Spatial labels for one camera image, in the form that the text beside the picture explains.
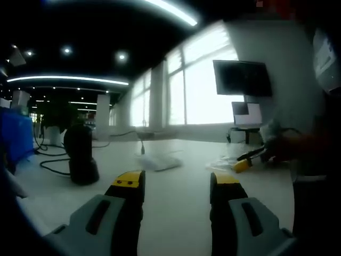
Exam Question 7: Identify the curved ceiling light strip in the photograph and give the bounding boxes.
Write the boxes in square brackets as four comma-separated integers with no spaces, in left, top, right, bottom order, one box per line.
[143,0,199,27]
[6,75,130,86]

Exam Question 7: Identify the black wall monitor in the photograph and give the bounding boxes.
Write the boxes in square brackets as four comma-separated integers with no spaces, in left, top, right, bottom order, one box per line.
[212,59,273,97]

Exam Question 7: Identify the person's dark work clothes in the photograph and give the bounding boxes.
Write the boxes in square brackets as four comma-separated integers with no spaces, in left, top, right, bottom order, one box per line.
[291,0,341,256]

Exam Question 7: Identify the black looped cable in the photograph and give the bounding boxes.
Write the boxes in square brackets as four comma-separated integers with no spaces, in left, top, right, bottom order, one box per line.
[33,125,67,157]

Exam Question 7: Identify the black power cable with plug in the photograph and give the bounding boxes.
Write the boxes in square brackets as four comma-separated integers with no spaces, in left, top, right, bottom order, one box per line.
[93,130,147,156]

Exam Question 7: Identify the open laptop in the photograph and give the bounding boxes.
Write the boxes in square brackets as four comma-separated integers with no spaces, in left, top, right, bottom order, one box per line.
[231,101,263,127]

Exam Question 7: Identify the black laptop stand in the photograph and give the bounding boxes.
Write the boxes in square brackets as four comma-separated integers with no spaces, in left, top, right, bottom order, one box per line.
[228,125,261,145]

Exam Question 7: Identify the black scanner cable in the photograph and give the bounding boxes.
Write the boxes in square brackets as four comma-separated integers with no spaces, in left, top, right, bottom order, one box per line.
[39,158,71,177]

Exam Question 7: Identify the blue plastic bin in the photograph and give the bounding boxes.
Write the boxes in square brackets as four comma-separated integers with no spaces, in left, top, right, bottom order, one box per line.
[0,106,35,166]

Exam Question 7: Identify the white table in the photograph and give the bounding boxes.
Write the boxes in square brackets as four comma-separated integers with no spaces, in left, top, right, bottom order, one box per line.
[13,138,296,256]

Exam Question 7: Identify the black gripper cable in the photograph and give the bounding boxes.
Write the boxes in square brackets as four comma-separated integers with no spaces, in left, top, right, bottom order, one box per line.
[281,127,303,135]

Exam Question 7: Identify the ceiling air vent panel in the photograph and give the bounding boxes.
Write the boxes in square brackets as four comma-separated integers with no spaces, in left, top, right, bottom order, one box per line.
[7,47,27,67]

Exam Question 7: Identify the flat clear packet on table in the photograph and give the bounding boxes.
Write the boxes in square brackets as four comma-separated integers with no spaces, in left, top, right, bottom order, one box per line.
[136,152,184,172]

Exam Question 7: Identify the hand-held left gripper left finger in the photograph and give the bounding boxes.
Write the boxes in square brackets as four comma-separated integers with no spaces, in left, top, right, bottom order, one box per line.
[42,170,147,256]

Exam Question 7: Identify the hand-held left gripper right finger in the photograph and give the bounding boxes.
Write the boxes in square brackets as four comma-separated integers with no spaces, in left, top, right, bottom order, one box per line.
[209,172,298,256]

